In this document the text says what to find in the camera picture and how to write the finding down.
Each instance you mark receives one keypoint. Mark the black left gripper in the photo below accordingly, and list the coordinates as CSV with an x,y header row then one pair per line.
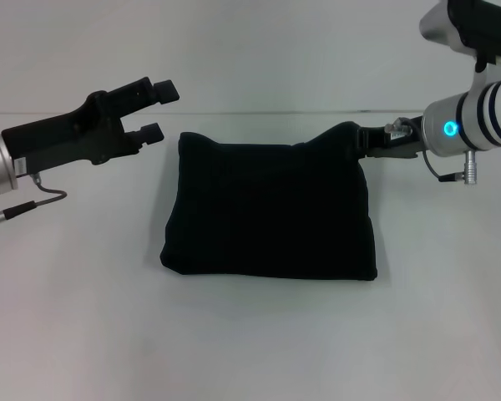
x,y
71,129

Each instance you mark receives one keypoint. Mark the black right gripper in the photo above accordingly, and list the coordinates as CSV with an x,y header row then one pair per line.
x,y
394,146

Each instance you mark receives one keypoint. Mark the black shirt with white print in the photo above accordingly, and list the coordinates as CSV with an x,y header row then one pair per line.
x,y
271,209

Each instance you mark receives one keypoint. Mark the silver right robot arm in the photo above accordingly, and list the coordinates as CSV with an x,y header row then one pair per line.
x,y
476,117

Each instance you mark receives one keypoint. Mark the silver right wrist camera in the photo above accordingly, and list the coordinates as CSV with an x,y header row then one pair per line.
x,y
476,25

